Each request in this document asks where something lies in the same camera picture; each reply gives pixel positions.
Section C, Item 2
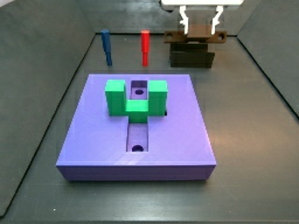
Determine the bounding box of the blue cylindrical peg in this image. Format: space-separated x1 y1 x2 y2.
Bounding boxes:
101 30 113 67

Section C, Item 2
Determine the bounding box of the brown T-shaped block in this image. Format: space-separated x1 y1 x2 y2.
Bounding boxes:
163 24 227 44

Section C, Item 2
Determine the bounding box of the red cylindrical peg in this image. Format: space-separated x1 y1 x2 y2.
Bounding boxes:
142 30 150 67

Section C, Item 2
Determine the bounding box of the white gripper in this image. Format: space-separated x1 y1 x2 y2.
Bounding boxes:
161 0 245 35

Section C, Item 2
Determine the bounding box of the green U-shaped block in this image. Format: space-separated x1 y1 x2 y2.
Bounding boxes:
106 80 169 123

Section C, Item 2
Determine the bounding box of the black angle bracket fixture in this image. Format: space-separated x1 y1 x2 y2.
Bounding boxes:
170 43 215 68

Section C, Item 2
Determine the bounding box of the purple base block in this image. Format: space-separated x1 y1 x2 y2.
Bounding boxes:
57 74 217 181

